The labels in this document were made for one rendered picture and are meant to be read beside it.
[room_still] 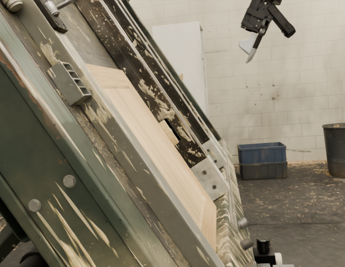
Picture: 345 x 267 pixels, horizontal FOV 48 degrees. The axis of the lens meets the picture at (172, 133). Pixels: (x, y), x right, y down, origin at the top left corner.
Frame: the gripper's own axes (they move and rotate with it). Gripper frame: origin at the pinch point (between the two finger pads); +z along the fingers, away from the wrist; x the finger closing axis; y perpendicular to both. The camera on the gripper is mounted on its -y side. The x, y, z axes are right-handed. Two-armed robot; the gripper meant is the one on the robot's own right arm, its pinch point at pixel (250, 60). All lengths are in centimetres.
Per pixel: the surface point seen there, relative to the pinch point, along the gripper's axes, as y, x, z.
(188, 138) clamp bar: 7.6, 8.4, 29.3
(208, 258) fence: -7, 61, 39
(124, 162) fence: 13, 61, 29
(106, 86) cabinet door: 27, 44, 20
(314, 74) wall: -101, -488, -53
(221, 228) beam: -10, 34, 42
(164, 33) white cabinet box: 106, -348, -16
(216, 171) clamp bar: -4.4, 8.1, 35.6
